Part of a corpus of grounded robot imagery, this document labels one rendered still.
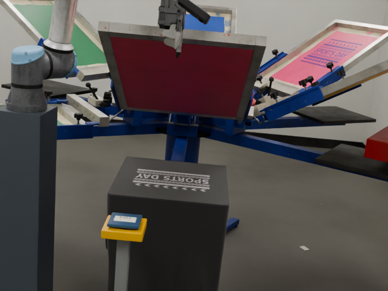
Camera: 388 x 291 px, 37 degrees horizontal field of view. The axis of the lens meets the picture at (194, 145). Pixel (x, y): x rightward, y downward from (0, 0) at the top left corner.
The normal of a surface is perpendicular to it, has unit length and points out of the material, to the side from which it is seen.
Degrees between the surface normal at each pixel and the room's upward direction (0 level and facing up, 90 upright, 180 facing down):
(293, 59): 32
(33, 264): 90
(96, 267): 0
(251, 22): 90
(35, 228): 90
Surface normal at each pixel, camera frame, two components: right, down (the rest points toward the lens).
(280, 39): -0.03, 0.26
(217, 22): 0.06, -0.67
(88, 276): 0.09, -0.96
